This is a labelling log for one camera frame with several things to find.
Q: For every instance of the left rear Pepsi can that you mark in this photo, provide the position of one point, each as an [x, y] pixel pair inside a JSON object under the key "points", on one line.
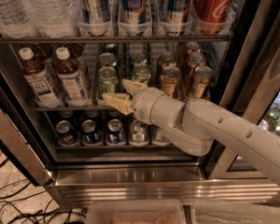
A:
{"points": [[68, 115]]}

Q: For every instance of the right front tea bottle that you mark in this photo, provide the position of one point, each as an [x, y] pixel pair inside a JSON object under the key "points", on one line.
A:
{"points": [[72, 77]]}

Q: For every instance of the left open fridge door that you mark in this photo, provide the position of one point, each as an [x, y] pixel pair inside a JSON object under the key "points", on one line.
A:
{"points": [[25, 138]]}

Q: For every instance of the top wire shelf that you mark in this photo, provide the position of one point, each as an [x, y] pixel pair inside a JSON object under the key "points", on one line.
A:
{"points": [[114, 39]]}

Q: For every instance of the silver blue energy drink can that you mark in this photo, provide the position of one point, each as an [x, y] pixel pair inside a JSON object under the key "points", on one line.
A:
{"points": [[95, 15]]}

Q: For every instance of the red bull can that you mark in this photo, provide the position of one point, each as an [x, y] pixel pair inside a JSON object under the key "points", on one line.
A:
{"points": [[174, 14], [134, 16]]}

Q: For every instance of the right glass fridge door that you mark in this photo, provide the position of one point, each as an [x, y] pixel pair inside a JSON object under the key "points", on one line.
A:
{"points": [[249, 75]]}

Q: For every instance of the right front Pepsi can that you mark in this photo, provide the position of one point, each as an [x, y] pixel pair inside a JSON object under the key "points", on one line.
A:
{"points": [[115, 133]]}

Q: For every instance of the right front gold can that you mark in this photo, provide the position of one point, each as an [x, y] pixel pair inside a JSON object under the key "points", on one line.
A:
{"points": [[200, 81]]}

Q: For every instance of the left rear tea bottle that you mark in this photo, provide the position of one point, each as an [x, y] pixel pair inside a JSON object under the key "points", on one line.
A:
{"points": [[44, 52]]}

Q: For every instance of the right rear tea bottle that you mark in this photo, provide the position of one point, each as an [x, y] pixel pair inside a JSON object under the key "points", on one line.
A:
{"points": [[76, 51]]}

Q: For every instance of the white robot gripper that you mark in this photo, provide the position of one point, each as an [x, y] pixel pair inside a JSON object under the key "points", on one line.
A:
{"points": [[145, 103]]}

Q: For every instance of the tea bottle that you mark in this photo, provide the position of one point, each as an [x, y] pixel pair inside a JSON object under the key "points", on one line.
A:
{"points": [[44, 52], [72, 77], [76, 51], [45, 86]]}

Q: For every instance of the green can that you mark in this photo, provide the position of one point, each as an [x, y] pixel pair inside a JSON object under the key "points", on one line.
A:
{"points": [[108, 80], [108, 59], [111, 47], [138, 57], [141, 73]]}

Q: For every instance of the left front silver can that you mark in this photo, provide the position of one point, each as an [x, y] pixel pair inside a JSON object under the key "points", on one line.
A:
{"points": [[138, 133]]}

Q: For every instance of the stainless steel fridge cabinet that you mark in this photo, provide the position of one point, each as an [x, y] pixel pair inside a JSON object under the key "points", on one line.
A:
{"points": [[106, 172]]}

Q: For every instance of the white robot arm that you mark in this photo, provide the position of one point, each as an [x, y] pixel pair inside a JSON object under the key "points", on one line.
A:
{"points": [[194, 125]]}

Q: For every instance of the middle wire shelf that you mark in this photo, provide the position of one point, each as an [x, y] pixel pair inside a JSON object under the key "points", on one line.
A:
{"points": [[71, 107]]}

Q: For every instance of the red Coca-Cola can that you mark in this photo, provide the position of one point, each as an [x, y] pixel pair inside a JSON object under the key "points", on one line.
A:
{"points": [[211, 14]]}

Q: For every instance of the middle rear Pepsi can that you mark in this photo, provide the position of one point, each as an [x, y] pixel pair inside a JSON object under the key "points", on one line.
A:
{"points": [[94, 115]]}

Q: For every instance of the left clear plastic bin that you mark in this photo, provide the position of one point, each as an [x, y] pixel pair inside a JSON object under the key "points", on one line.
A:
{"points": [[136, 212]]}

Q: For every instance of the red can behind glass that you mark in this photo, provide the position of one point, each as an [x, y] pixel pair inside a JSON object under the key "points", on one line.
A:
{"points": [[264, 124]]}

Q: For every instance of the left front gold can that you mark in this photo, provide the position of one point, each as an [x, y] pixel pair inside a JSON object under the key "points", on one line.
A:
{"points": [[170, 78]]}

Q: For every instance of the middle front Pepsi can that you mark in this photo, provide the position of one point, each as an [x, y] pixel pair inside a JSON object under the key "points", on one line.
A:
{"points": [[91, 134]]}

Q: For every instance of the right Red Bull can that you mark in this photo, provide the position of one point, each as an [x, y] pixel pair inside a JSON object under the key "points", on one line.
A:
{"points": [[174, 14]]}

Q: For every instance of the left front Pepsi can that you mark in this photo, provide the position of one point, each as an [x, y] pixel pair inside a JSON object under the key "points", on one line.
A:
{"points": [[68, 137]]}

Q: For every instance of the right rear gold can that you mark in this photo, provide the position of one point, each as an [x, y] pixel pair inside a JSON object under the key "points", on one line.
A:
{"points": [[191, 47]]}

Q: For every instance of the gold can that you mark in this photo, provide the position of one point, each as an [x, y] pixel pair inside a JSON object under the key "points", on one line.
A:
{"points": [[166, 59], [191, 47], [194, 60], [170, 78], [200, 81]]}

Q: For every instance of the right front silver can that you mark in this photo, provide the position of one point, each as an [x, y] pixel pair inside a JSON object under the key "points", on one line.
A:
{"points": [[159, 137]]}

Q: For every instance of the left front tea bottle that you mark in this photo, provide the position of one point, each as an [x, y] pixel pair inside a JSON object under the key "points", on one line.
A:
{"points": [[45, 86]]}

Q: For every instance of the middle Red Bull can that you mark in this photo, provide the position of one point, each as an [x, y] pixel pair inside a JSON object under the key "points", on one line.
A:
{"points": [[134, 16]]}

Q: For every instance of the left rear gold can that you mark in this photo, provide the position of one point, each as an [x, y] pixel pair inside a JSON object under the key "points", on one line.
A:
{"points": [[166, 59]]}

